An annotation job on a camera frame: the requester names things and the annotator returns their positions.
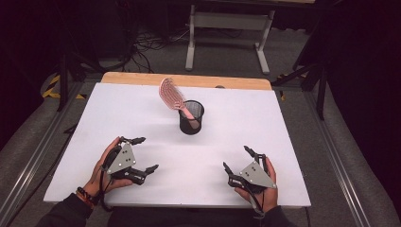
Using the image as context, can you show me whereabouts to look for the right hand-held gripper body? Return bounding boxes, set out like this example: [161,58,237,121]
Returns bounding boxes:
[228,153,278,194]

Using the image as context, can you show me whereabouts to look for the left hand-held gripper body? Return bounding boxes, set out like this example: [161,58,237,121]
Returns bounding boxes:
[103,141,149,185]

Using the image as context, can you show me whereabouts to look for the black mesh pen holder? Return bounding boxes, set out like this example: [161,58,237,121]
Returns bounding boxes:
[178,99,205,136]

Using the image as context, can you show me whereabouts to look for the pink hairbrush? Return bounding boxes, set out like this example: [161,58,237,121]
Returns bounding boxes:
[158,78,201,131]

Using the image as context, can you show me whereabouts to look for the person's right hand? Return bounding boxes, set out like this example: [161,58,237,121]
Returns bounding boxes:
[234,157,279,214]

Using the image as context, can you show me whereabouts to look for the person's left hand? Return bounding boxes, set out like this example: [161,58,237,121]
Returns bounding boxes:
[82,135,133,199]

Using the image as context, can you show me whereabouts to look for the white table sheet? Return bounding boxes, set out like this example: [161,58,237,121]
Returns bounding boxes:
[43,82,312,208]

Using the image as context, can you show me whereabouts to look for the wooden table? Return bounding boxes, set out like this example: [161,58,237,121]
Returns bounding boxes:
[100,71,273,91]

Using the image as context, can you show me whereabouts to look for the black metal stand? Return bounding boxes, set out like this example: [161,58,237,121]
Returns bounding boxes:
[270,61,328,121]
[56,53,106,112]

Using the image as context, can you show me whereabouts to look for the yellow-black hazard tape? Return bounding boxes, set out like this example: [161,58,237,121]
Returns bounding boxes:
[42,74,87,100]

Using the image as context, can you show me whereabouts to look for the white-framed desk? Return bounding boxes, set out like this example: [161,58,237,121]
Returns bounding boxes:
[184,0,316,76]

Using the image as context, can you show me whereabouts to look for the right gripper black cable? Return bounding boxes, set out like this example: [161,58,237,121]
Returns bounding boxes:
[248,185,267,219]

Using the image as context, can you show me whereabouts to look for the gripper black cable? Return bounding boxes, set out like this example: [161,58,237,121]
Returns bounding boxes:
[248,185,267,219]
[98,166,115,213]

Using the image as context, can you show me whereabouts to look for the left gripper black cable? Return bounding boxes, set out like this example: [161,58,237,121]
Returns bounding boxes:
[98,166,115,213]

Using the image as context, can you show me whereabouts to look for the dark beaded bracelet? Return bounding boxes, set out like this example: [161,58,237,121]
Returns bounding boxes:
[75,186,99,206]

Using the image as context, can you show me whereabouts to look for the aluminium floor rail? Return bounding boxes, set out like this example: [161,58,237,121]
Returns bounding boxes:
[302,90,371,227]
[0,80,83,223]

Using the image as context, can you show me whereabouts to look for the black floor cables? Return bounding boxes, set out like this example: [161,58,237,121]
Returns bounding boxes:
[124,26,191,74]

